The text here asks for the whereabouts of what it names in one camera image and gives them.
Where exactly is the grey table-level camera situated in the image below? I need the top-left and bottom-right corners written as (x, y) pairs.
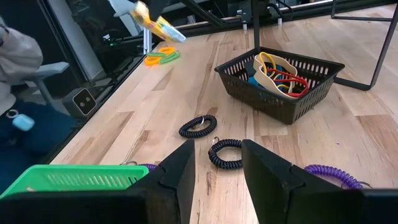
top-left (63, 88), bottom-right (98, 118)

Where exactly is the blue wide rubber band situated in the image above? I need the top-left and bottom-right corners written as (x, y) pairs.
top-left (247, 63), bottom-right (285, 91)

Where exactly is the black coil keychain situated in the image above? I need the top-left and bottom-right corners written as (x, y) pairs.
top-left (178, 114), bottom-right (218, 139)
top-left (208, 136), bottom-right (244, 170)

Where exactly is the black slotted plastic basket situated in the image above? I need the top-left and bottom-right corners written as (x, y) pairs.
top-left (214, 46), bottom-right (346, 125)

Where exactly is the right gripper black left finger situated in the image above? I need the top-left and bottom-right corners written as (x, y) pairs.
top-left (127, 139), bottom-right (196, 224)

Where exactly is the yellow printed packet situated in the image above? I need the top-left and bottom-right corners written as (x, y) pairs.
top-left (129, 1), bottom-right (187, 44)

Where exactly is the light blue key fob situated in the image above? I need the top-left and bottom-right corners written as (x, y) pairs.
top-left (5, 109), bottom-right (35, 132)

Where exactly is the grey office chair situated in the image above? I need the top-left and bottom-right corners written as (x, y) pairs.
top-left (26, 61), bottom-right (71, 105)

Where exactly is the yellow thin rubber band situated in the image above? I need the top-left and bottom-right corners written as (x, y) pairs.
top-left (259, 52), bottom-right (295, 94)

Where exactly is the purple coil keychain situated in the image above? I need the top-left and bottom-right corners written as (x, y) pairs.
top-left (119, 161), bottom-right (158, 172)
top-left (303, 164), bottom-right (373, 190)

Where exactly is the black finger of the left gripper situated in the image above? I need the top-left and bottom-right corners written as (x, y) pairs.
top-left (141, 0), bottom-right (172, 22)

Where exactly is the green slotted plastic basket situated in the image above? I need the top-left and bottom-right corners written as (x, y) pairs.
top-left (0, 164), bottom-right (150, 200)

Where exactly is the silver bracket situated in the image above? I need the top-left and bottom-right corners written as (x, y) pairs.
top-left (142, 27), bottom-right (154, 54)

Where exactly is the red thin rubber band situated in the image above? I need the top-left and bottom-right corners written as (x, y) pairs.
top-left (266, 68), bottom-right (310, 98)

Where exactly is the person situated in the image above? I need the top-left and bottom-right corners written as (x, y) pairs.
top-left (0, 17), bottom-right (78, 195)

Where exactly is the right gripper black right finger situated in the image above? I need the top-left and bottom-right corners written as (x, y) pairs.
top-left (241, 139), bottom-right (341, 224)

